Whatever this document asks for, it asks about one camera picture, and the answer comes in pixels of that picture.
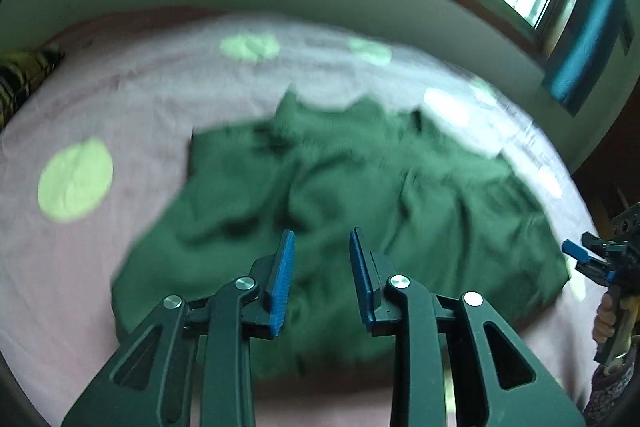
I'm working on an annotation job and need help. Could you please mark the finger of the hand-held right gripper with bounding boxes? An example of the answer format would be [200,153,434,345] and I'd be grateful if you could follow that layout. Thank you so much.
[580,259,616,284]
[561,232,613,262]

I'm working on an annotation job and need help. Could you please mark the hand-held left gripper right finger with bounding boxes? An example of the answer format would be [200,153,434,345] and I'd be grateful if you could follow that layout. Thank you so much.
[348,227,587,427]

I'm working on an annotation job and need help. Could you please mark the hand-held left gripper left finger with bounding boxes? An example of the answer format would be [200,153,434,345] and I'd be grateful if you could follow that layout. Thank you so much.
[61,229,297,427]

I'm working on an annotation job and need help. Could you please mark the green bomber jacket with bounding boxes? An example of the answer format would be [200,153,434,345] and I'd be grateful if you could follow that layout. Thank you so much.
[110,89,572,378]

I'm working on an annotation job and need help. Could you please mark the person's right forearm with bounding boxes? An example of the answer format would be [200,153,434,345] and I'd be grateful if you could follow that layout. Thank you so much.
[582,352,640,427]

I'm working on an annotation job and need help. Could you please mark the person's right hand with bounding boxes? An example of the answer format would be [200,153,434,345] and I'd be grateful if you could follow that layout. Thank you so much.
[592,292,619,347]

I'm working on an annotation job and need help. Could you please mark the teal curtain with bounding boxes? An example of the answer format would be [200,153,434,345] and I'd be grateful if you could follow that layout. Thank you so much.
[542,0,632,115]

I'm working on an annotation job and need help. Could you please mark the pink bed with green dots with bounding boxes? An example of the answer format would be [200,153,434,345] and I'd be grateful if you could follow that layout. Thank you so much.
[0,9,598,427]

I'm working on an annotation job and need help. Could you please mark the yellow black plaid pillow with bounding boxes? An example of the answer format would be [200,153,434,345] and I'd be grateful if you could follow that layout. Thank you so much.
[0,49,66,128]

